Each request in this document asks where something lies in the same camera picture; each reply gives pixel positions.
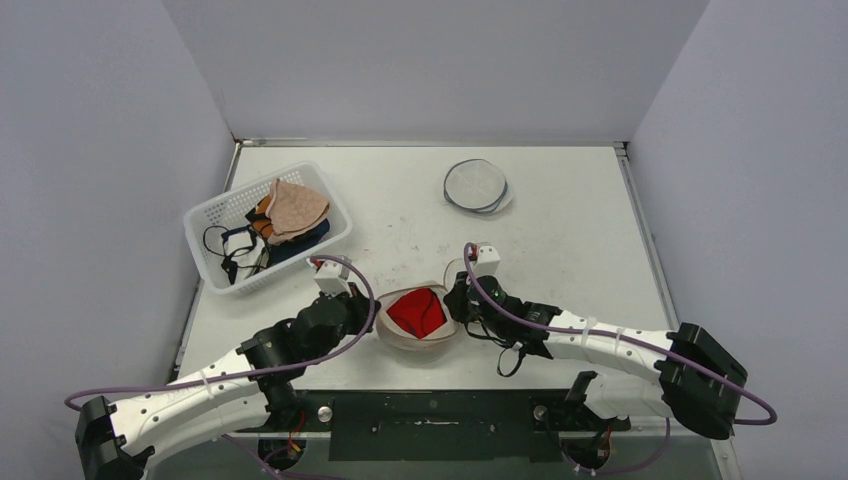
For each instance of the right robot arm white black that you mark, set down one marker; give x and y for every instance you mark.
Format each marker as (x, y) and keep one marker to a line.
(684, 374)

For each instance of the aluminium front frame rail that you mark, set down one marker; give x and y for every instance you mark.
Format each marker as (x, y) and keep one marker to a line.
(707, 412)

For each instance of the navy blue bra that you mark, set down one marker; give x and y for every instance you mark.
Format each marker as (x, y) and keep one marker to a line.
(297, 245)

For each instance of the white mesh bag beige trim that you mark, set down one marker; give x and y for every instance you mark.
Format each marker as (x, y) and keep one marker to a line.
(435, 345)

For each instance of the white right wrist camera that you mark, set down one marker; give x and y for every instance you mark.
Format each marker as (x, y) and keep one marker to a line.
(484, 259)

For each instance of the white perforated plastic basket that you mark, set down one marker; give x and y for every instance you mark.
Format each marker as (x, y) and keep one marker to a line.
(205, 222)

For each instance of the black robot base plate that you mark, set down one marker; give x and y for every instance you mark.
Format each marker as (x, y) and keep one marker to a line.
(440, 425)

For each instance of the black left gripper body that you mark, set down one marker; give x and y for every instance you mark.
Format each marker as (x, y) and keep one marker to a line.
(355, 319)

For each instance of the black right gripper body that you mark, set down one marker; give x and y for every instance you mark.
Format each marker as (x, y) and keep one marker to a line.
(456, 300)

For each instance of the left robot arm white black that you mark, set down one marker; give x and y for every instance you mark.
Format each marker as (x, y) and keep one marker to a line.
(249, 387)

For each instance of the red bra black trim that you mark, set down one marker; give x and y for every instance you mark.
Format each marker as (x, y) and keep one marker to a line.
(418, 313)

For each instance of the beige lace bra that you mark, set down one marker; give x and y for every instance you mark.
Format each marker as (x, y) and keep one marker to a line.
(293, 210)

